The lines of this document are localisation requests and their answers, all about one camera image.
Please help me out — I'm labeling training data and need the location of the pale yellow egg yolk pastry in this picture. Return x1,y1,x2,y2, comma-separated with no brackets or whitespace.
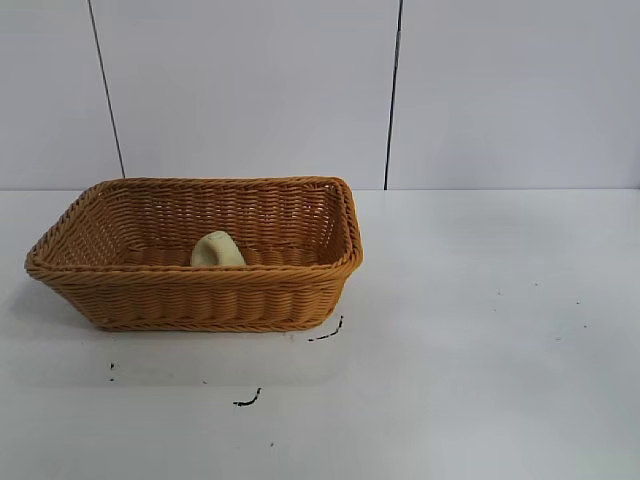
190,230,247,269

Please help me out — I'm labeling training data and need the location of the woven wicker basket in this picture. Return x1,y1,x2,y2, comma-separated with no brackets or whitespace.
25,175,365,334

